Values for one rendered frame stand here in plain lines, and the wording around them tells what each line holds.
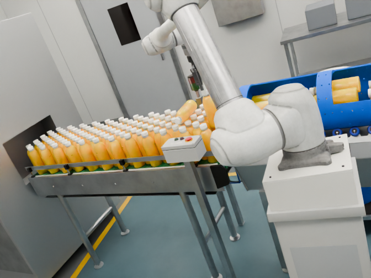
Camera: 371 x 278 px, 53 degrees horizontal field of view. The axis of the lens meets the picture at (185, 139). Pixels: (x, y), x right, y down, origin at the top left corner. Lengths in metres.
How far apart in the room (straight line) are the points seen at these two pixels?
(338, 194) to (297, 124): 0.27
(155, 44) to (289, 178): 0.96
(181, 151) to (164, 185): 0.41
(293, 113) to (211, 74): 0.30
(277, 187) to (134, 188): 1.26
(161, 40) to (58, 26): 4.65
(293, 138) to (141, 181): 1.26
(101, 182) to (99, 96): 4.00
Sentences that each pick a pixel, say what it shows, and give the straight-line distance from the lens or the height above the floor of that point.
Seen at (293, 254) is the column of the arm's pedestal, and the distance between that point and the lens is 1.50.
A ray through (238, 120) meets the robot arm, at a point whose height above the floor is 1.37.
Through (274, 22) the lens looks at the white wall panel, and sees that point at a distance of 5.23.
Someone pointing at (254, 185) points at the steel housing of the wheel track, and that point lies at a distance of 2.18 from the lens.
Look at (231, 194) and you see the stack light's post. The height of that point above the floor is 0.30.
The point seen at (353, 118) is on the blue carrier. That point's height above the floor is 1.04.
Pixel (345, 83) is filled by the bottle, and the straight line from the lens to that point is 1.85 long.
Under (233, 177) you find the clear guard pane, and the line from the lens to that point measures 2.65.
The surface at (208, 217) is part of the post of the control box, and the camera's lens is 2.13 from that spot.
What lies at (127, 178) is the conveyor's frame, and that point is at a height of 0.84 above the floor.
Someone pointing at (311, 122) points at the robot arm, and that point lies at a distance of 1.30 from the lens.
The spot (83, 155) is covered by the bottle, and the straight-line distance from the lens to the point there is 2.54.
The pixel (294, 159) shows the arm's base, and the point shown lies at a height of 1.15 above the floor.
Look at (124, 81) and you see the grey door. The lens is 6.04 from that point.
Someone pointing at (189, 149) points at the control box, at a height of 1.07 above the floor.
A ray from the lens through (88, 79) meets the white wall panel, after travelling 6.41.
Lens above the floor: 1.81
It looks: 22 degrees down
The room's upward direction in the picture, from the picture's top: 20 degrees counter-clockwise
